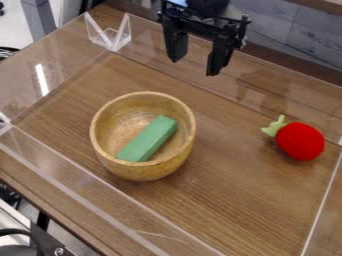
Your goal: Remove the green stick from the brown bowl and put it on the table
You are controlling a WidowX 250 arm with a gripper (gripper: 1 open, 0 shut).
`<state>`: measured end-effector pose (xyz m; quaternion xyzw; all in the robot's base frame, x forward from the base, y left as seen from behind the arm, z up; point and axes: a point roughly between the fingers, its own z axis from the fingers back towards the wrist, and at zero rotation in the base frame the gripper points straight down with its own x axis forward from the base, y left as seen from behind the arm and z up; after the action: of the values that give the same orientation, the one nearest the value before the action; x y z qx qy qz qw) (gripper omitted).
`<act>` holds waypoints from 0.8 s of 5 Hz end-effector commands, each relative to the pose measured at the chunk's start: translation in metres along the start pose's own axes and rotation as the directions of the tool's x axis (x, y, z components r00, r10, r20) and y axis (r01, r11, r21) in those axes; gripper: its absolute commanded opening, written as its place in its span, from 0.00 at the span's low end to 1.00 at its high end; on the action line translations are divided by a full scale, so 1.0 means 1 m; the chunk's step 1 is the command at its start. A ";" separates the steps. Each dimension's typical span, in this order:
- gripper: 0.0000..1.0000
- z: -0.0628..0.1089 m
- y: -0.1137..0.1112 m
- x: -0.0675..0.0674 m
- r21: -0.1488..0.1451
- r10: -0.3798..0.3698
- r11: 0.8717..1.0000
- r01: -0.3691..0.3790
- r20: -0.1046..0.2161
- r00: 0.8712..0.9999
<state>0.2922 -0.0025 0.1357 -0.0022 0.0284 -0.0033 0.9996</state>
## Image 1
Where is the grey post in background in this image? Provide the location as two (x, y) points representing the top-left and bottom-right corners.
(20, 0), (56, 41)

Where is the green rectangular stick block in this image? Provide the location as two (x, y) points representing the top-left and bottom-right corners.
(115, 115), (178, 162)

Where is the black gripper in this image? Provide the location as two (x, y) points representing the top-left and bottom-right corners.
(158, 0), (251, 76)

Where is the black table leg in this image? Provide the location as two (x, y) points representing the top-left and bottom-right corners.
(36, 212), (49, 231)

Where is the red plush strawberry toy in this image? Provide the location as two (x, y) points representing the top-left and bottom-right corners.
(261, 115), (325, 161)

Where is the black metal bracket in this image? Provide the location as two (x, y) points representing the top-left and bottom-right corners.
(29, 223), (78, 256)

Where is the clear acrylic tray enclosure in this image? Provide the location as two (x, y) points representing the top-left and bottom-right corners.
(0, 6), (342, 256)

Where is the brown wooden bowl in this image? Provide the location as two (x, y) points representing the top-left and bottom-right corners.
(90, 91), (196, 181)

